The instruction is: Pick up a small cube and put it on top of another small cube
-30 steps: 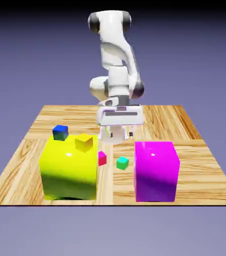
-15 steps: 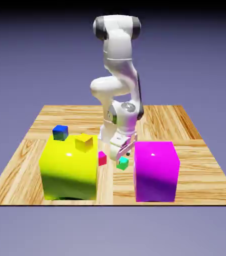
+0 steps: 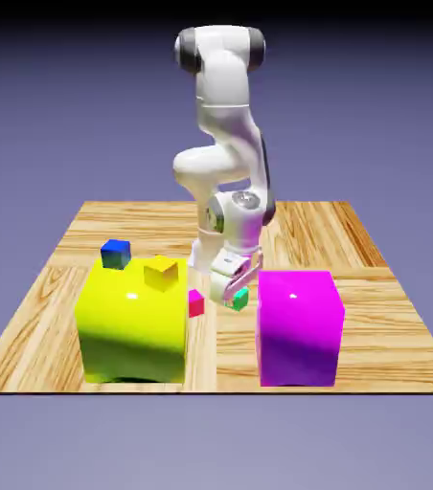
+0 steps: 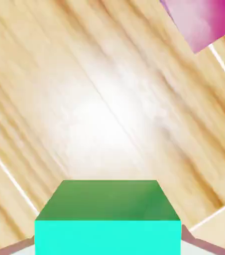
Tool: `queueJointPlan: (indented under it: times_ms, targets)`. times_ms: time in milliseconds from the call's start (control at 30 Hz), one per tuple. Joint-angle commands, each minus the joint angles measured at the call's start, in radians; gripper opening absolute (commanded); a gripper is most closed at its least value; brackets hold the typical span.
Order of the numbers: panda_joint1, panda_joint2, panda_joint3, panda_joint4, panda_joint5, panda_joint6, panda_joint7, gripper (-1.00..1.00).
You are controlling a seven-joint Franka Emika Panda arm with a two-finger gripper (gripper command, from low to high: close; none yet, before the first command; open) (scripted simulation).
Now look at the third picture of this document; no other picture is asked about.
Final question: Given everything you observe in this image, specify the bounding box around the small pink cube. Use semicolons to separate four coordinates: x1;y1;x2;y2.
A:
188;288;206;319

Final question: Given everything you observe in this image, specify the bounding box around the large magenta box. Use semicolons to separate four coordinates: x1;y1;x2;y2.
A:
256;269;347;388

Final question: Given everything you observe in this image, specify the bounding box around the small green cube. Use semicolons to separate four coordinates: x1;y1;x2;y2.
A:
224;287;250;312

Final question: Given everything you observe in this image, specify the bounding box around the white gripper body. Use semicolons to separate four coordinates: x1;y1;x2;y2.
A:
208;254;264;302

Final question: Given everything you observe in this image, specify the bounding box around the small yellow cube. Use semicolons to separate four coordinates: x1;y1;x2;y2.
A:
143;254;180;293

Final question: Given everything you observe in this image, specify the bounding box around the large yellow box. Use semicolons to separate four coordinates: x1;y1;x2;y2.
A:
74;256;190;385

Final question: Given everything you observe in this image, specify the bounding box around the small blue cube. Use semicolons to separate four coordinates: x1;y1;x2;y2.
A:
100;238;132;271

